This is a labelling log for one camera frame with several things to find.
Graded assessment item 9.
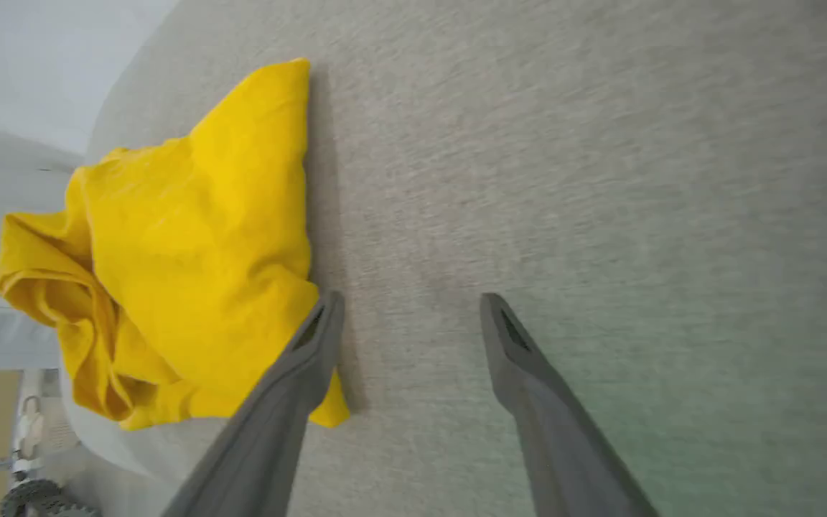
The grey toothed wheel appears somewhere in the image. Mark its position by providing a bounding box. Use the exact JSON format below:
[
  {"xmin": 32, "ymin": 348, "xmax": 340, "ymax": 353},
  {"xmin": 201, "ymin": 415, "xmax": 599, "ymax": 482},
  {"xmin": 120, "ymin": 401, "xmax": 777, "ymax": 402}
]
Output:
[{"xmin": 0, "ymin": 479, "xmax": 102, "ymax": 517}]

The yellow cartoon-print garment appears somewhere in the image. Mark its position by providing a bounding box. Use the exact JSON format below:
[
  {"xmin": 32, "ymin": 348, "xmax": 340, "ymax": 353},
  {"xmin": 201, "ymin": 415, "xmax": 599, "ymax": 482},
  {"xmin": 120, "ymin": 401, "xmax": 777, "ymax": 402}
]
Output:
[{"xmin": 0, "ymin": 59, "xmax": 350, "ymax": 432}]

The grey-green fabric sofa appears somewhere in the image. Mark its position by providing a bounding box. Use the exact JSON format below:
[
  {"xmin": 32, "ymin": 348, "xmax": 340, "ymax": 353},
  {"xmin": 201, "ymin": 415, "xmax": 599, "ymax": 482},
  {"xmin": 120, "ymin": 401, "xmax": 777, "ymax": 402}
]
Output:
[{"xmin": 62, "ymin": 0, "xmax": 827, "ymax": 517}]

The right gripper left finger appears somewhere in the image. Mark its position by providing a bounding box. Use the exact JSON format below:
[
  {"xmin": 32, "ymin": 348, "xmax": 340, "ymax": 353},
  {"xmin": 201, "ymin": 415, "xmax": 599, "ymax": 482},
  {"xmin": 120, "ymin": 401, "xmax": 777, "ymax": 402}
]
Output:
[{"xmin": 162, "ymin": 291, "xmax": 346, "ymax": 517}]

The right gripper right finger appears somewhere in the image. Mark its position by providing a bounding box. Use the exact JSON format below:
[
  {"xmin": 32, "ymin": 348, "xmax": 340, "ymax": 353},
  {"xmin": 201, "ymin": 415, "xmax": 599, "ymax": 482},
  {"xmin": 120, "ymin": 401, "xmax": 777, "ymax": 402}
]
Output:
[{"xmin": 480, "ymin": 292, "xmax": 662, "ymax": 517}]

